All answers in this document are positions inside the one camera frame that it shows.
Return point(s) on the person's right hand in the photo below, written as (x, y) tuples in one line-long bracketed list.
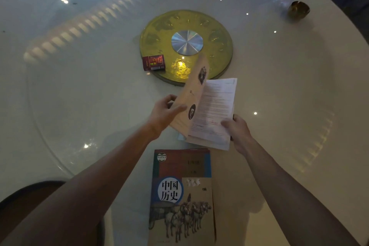
[(240, 136)]

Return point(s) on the person's left hand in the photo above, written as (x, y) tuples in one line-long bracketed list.
[(161, 116)]

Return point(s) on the person's right thumb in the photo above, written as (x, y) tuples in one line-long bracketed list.
[(229, 124)]

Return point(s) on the person's left thumb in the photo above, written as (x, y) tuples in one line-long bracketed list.
[(178, 109)]

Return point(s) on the paperback book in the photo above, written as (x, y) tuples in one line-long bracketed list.
[(213, 110)]

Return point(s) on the person's left forearm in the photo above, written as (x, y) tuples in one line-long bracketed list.
[(86, 191)]

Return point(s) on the person's right forearm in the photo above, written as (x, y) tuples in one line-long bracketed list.
[(288, 196)]

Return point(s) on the red cigarette pack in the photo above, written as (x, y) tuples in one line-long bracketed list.
[(153, 62)]

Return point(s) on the silver metal hub disc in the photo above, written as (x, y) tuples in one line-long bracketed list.
[(187, 42)]

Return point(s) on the golden round turntable base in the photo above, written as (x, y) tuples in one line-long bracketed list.
[(161, 32)]

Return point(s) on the textbook with horse cover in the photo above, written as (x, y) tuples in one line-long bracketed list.
[(181, 196)]

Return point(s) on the round glass turntable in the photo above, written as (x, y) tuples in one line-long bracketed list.
[(86, 81)]

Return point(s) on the small golden bowl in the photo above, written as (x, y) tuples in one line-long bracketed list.
[(299, 10)]

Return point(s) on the dark round chair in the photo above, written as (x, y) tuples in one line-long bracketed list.
[(23, 199)]

